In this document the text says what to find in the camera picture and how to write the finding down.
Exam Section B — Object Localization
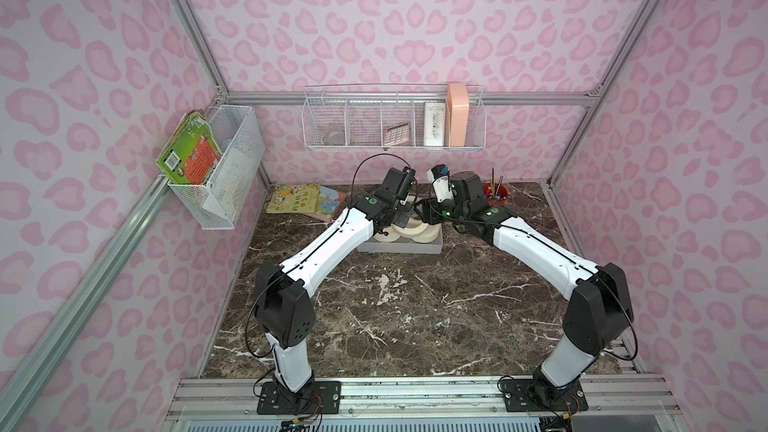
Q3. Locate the beige masking tape roll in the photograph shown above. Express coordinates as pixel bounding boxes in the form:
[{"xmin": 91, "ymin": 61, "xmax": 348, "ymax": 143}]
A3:
[
  {"xmin": 400, "ymin": 218, "xmax": 441, "ymax": 243},
  {"xmin": 378, "ymin": 226, "xmax": 403, "ymax": 243},
  {"xmin": 411, "ymin": 224, "xmax": 442, "ymax": 244}
]

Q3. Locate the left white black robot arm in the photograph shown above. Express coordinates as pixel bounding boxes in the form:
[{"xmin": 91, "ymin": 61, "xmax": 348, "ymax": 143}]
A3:
[{"xmin": 252, "ymin": 166, "xmax": 415, "ymax": 400}]

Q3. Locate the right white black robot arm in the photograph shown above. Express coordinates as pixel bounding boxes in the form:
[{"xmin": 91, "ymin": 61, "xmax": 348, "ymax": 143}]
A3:
[{"xmin": 421, "ymin": 164, "xmax": 634, "ymax": 405}]

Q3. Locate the grey storage tray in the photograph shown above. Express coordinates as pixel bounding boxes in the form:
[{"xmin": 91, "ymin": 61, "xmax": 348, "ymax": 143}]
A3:
[{"xmin": 357, "ymin": 230, "xmax": 443, "ymax": 255}]

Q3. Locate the clear tape roll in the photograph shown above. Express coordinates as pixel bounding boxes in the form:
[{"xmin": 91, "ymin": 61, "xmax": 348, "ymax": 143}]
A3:
[{"xmin": 321, "ymin": 124, "xmax": 346, "ymax": 147}]

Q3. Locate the white patterned box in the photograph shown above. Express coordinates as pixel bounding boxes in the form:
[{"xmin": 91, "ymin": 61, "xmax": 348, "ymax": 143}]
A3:
[{"xmin": 423, "ymin": 102, "xmax": 446, "ymax": 147}]

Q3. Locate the red pen cup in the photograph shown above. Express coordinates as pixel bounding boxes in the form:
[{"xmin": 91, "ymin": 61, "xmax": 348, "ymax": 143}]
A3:
[{"xmin": 483, "ymin": 183, "xmax": 508, "ymax": 206}]

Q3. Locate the colourful children's book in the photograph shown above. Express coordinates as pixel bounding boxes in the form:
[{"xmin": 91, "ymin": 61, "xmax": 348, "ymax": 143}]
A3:
[{"xmin": 266, "ymin": 184, "xmax": 347, "ymax": 222}]

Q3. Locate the small pink calculator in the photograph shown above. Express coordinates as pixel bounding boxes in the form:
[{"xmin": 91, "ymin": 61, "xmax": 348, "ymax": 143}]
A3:
[{"xmin": 383, "ymin": 122, "xmax": 412, "ymax": 148}]

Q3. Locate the pink rectangular case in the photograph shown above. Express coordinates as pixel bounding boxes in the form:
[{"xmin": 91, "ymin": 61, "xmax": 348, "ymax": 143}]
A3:
[{"xmin": 446, "ymin": 82, "xmax": 469, "ymax": 148}]

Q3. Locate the white paper sheet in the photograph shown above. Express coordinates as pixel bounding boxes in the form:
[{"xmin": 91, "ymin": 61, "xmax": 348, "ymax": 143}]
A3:
[{"xmin": 203, "ymin": 147, "xmax": 254, "ymax": 223}]

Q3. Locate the green red book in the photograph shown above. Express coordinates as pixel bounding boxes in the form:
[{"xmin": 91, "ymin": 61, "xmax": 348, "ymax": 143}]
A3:
[{"xmin": 156, "ymin": 110, "xmax": 223, "ymax": 185}]

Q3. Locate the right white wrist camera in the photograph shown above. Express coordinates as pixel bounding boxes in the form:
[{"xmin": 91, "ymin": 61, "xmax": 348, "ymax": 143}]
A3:
[{"xmin": 427, "ymin": 164, "xmax": 453, "ymax": 203}]

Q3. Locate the white wire wall shelf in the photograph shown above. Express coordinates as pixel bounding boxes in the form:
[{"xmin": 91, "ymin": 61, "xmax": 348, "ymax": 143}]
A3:
[{"xmin": 301, "ymin": 84, "xmax": 486, "ymax": 152}]

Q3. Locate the white mesh wall basket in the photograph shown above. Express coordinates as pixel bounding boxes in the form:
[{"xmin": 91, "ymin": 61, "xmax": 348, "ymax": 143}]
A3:
[{"xmin": 157, "ymin": 105, "xmax": 265, "ymax": 230}]

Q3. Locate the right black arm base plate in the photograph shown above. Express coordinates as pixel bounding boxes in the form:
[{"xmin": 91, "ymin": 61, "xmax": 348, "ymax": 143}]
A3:
[{"xmin": 497, "ymin": 376, "xmax": 590, "ymax": 414}]

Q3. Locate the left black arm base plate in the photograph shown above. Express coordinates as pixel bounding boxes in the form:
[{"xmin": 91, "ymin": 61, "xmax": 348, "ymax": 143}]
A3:
[{"xmin": 257, "ymin": 378, "xmax": 342, "ymax": 415}]

